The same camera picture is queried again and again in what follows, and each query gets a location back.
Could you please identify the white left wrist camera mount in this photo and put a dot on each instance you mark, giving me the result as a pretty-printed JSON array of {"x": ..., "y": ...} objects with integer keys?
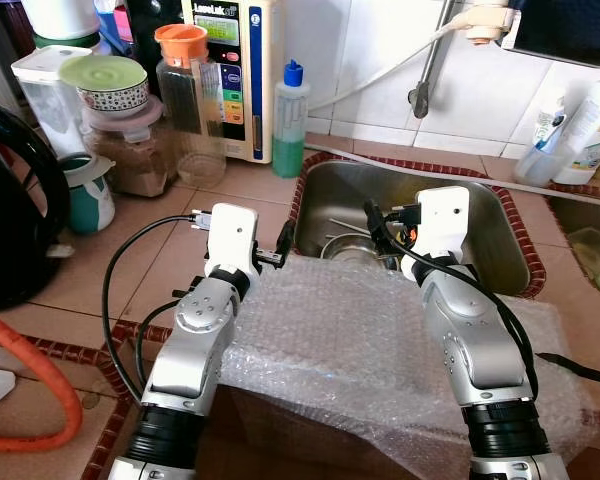
[{"x": 232, "y": 240}]

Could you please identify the glass pitcher orange lid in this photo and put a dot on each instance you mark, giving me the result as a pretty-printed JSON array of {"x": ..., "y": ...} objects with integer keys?
[{"x": 185, "y": 100}]

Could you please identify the small white spray bottle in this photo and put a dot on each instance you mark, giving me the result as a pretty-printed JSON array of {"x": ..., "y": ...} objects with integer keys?
[{"x": 542, "y": 140}]

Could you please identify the black kettle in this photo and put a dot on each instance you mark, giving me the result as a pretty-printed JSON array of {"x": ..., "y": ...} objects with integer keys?
[{"x": 15, "y": 220}]

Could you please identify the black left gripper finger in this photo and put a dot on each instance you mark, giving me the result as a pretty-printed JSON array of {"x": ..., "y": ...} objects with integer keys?
[{"x": 286, "y": 238}]

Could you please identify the white detergent bottle orange cap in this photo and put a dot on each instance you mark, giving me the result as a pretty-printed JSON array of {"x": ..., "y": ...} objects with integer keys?
[{"x": 590, "y": 130}]

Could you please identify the beige water ionizer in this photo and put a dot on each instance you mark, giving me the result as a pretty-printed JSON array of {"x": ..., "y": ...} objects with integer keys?
[{"x": 260, "y": 80}]

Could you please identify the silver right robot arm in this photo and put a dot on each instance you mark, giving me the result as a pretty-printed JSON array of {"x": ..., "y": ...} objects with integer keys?
[{"x": 470, "y": 330}]

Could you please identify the shallow steel bowl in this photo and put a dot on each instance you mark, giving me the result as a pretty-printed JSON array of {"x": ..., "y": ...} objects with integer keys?
[{"x": 345, "y": 252}]

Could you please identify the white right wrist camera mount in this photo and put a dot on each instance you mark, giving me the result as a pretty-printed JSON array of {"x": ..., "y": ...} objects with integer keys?
[{"x": 443, "y": 220}]

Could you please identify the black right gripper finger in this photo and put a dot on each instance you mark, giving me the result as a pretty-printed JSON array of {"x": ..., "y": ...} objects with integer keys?
[{"x": 379, "y": 230}]

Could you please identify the teal mug white lid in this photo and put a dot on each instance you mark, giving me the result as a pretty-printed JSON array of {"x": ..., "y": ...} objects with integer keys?
[{"x": 88, "y": 205}]

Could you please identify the white jar green base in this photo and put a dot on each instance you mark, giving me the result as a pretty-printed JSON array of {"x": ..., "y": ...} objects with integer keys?
[{"x": 60, "y": 20}]

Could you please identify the patterned bowl green lid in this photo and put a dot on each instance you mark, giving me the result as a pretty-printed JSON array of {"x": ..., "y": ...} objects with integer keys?
[{"x": 105, "y": 75}]

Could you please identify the clear container white lid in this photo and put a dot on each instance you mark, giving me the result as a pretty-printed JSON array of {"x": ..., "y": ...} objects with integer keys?
[{"x": 40, "y": 100}]

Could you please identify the clear bubble wrap sheet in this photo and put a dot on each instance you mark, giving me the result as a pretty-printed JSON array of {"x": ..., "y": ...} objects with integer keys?
[{"x": 340, "y": 350}]

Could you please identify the steel spoon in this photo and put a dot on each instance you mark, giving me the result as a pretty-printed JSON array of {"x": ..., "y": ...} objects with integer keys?
[{"x": 350, "y": 226}]

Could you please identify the beige faucet diverter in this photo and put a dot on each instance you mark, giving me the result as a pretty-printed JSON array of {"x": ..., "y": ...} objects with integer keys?
[{"x": 492, "y": 20}]

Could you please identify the black hanging pan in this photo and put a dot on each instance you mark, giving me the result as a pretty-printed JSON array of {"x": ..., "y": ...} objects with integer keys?
[{"x": 570, "y": 30}]

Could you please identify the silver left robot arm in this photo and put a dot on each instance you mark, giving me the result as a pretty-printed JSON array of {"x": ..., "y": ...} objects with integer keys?
[{"x": 195, "y": 340}]

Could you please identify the clear glass container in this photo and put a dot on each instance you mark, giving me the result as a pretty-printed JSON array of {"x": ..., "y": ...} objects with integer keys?
[{"x": 598, "y": 265}]

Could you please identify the stainless steel sink basin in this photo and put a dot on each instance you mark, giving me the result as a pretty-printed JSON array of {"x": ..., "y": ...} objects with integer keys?
[
  {"x": 570, "y": 215},
  {"x": 495, "y": 230}
]

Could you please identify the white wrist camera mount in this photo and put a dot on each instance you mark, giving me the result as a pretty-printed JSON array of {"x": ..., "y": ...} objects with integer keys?
[
  {"x": 232, "y": 240},
  {"x": 443, "y": 220}
]

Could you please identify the long black strip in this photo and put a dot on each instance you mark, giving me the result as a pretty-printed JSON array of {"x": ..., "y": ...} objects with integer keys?
[{"x": 570, "y": 367}]

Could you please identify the brown-filled jar pink lid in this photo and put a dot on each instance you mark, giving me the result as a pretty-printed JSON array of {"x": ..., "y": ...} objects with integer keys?
[{"x": 130, "y": 160}]

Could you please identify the green soap bottle blue cap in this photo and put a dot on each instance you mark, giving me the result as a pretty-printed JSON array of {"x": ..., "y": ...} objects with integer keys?
[{"x": 291, "y": 140}]

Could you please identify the steel faucet spout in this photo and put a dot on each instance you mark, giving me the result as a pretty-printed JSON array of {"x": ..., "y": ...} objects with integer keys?
[{"x": 430, "y": 60}]

